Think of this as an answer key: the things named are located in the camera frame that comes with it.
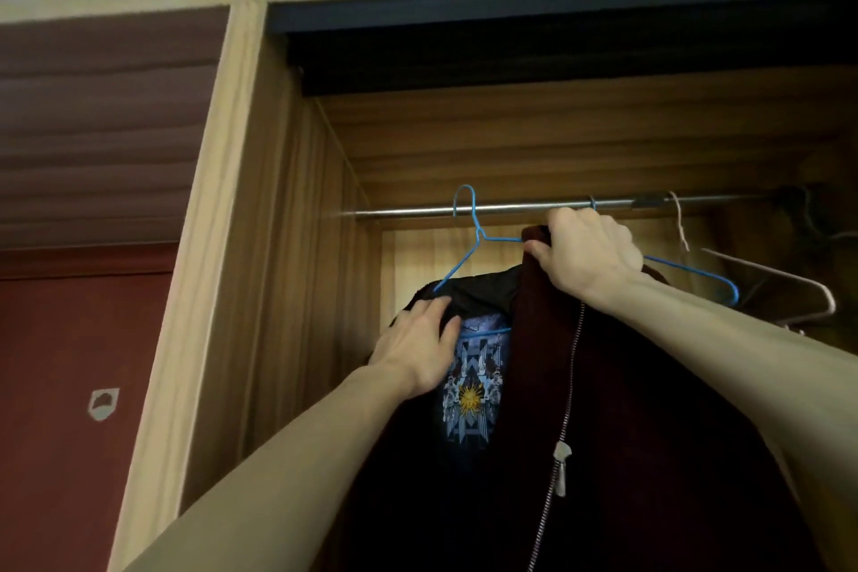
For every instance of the person's right thumb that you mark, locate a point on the person's right thumb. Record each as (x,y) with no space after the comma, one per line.
(538,256)

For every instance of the person's left forearm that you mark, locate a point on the person's left forearm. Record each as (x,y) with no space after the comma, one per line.
(288,478)

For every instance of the wooden wardrobe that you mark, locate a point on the wooden wardrobe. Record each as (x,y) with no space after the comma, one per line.
(268,223)

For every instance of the person's right hand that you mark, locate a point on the person's right hand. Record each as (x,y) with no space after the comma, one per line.
(593,260)

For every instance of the person's left hand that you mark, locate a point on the person's left hand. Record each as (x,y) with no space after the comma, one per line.
(412,350)

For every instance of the maroon zip jacket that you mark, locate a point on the maroon zip jacket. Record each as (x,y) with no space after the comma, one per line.
(637,424)

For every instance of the person's right forearm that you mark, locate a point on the person's right forearm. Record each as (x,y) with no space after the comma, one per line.
(737,364)

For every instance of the metal clothes rail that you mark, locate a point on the metal clothes rail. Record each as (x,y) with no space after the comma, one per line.
(415,211)

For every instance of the person's left thumb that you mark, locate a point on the person's left thumb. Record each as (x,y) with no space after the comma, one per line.
(452,337)

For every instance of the white shield wall hook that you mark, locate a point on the white shield wall hook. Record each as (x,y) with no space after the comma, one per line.
(104,404)

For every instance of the black printed t-shirt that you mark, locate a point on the black printed t-shirt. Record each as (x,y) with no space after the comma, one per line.
(479,297)

